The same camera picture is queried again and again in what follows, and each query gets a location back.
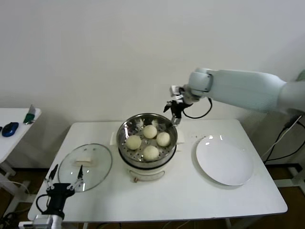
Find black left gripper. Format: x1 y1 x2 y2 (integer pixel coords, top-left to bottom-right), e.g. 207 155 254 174
45 164 84 214

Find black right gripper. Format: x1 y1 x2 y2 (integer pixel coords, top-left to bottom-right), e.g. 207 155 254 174
163 99 189 125

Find white steamed baozi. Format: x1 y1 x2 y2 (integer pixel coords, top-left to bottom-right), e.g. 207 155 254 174
156 132 171 147
125 135 142 151
142 125 158 139
142 145 160 161

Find round glass pot lid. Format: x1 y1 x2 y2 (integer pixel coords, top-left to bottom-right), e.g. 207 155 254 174
57 143 113 193

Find steel perforated steamer basket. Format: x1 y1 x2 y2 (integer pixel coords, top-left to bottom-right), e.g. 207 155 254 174
116 113 178 167

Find white electric cooker base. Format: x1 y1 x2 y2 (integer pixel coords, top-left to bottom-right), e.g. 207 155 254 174
109 130 185 184

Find green clip tool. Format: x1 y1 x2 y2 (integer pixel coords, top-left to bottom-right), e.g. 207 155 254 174
22 104 36 125

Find white round plate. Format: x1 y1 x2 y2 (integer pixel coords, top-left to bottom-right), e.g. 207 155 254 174
192 135 254 188

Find blue computer mouse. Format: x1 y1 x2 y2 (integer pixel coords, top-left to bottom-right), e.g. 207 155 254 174
1 122 19 137

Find white side table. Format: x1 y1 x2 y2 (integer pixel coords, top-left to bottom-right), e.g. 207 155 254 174
0 108 42 177

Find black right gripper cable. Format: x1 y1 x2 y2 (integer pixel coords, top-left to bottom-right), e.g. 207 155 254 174
181 96 213 119

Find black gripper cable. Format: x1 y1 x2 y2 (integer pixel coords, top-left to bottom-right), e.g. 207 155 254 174
35 194 51 214
181 96 213 119

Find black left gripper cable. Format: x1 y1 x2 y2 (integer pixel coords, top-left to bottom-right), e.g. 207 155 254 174
35 194 51 214

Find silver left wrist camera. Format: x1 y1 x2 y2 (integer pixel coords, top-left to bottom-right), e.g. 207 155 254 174
33 214 53 226

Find white floor cable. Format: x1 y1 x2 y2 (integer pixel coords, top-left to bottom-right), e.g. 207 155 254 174
0 180 31 213

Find black floor cables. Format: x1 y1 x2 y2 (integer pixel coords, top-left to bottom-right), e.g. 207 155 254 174
0 212 19 229

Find white wall cable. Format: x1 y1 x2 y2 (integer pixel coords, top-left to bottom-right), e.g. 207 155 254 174
262 116 305 157

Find black power adapter cable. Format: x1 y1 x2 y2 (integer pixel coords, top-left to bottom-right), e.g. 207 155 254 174
262 114 305 163

